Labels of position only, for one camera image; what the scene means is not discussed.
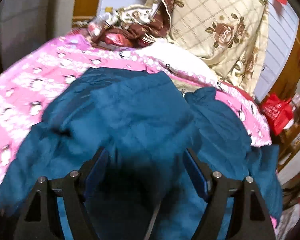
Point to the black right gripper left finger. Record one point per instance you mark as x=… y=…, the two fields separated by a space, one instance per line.
x=39 y=217

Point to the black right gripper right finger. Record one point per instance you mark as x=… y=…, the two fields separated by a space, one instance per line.
x=241 y=200

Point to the teal puffer jacket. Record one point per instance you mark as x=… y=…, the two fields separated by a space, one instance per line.
x=145 y=124

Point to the wooden shelf unit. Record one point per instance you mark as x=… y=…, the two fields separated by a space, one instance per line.
x=290 y=140

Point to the red plastic bag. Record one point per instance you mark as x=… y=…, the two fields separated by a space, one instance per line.
x=278 y=113

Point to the pink penguin bed cover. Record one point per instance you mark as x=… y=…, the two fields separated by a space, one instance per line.
x=28 y=86

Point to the white pillow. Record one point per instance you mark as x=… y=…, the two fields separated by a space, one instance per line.
x=179 y=60

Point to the cream floral quilt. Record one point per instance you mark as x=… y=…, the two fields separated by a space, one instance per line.
x=229 y=36

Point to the brown floral bedding pile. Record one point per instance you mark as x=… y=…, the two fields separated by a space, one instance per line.
x=136 y=25

